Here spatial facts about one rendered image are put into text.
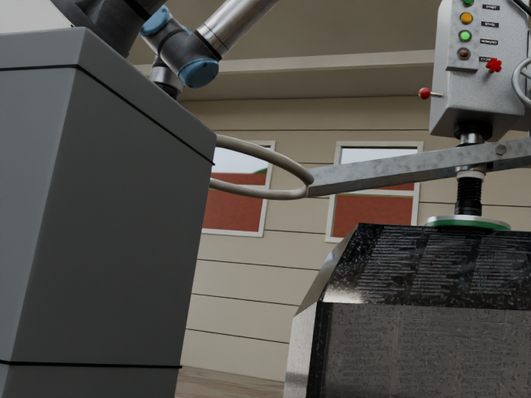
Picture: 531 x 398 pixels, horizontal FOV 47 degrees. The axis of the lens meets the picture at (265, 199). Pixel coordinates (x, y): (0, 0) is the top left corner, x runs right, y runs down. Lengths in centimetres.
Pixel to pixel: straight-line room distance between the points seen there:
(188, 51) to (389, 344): 79
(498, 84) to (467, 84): 8
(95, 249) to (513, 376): 86
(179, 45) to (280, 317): 700
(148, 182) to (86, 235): 16
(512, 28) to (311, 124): 713
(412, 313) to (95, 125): 80
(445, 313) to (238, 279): 730
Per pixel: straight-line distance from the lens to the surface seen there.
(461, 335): 133
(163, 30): 148
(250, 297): 844
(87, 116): 82
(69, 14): 106
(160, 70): 158
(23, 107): 84
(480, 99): 166
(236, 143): 142
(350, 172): 158
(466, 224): 156
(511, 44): 175
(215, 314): 864
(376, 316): 135
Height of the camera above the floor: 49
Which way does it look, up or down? 13 degrees up
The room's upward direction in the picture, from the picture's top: 8 degrees clockwise
